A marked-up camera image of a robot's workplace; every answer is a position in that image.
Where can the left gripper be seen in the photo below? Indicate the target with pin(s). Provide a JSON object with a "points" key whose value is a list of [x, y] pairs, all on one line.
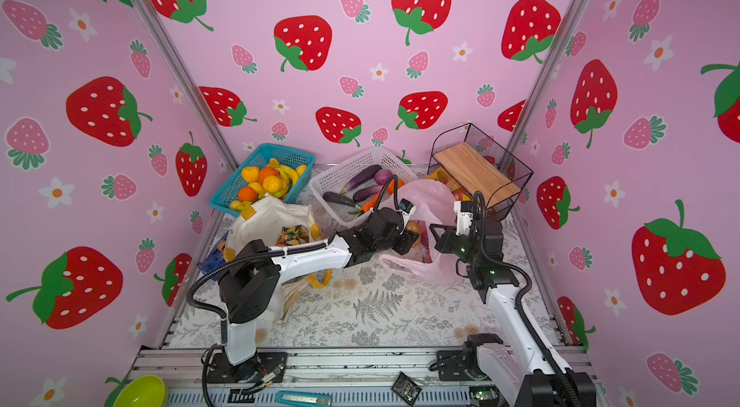
{"points": [[407, 240]]}

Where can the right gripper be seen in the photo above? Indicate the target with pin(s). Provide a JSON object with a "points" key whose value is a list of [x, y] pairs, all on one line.
{"points": [[444, 241]]}

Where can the brown potato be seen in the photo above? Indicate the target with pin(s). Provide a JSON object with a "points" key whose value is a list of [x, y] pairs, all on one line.
{"points": [[414, 227]]}

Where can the orange carrot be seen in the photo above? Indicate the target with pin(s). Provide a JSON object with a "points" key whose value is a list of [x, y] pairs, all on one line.
{"points": [[370, 204]]}

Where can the pink plastic grocery bag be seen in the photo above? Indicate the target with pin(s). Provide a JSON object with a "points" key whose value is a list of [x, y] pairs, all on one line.
{"points": [[434, 204]]}

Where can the black yellow snack bag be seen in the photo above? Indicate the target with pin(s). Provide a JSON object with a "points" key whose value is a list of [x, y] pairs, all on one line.
{"points": [[293, 236]]}

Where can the white canvas tote bag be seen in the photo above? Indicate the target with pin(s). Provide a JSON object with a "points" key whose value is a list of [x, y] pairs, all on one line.
{"points": [[264, 220]]}

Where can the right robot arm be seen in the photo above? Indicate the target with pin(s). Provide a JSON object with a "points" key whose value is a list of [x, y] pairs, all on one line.
{"points": [[524, 366]]}

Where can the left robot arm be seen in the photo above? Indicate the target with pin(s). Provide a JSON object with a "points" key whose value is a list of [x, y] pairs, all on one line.
{"points": [[239, 292]]}

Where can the orange pumpkin toy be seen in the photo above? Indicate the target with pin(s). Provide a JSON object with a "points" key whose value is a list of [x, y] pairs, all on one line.
{"points": [[394, 185]]}

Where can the small purple onion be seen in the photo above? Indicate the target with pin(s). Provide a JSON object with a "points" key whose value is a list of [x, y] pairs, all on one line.
{"points": [[382, 176]]}

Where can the long purple eggplant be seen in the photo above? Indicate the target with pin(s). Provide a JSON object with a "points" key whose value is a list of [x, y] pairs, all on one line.
{"points": [[364, 176]]}

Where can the dark cucumber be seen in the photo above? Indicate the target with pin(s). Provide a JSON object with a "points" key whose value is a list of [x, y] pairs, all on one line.
{"points": [[339, 199]]}

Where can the yellow banana bunch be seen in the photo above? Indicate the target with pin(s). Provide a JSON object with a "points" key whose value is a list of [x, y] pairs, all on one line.
{"points": [[290, 177]]}

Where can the yellow pear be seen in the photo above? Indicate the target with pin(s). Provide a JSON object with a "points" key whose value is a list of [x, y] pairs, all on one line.
{"points": [[273, 184]]}

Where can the orange fruit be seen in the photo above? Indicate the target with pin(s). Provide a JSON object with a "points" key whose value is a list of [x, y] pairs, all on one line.
{"points": [[266, 172]]}

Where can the small tangerine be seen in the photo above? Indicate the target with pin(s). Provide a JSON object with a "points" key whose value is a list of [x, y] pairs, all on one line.
{"points": [[247, 194]]}

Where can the black electronic module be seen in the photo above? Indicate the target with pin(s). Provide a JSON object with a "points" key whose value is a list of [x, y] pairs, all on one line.
{"points": [[405, 388]]}

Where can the teal plastic basket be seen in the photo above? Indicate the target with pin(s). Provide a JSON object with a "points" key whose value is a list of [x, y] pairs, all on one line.
{"points": [[225, 199]]}

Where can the blue tape dispenser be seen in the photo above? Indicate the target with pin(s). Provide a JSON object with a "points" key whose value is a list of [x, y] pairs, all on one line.
{"points": [[214, 259]]}

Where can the teal utility knife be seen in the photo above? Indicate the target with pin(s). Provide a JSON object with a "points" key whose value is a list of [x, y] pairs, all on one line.
{"points": [[301, 399]]}

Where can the green plastic bowl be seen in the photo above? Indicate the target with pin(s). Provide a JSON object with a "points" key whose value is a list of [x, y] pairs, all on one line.
{"points": [[145, 391]]}

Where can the black wire mesh shelf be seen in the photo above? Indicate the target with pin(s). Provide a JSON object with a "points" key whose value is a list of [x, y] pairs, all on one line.
{"points": [[476, 162]]}

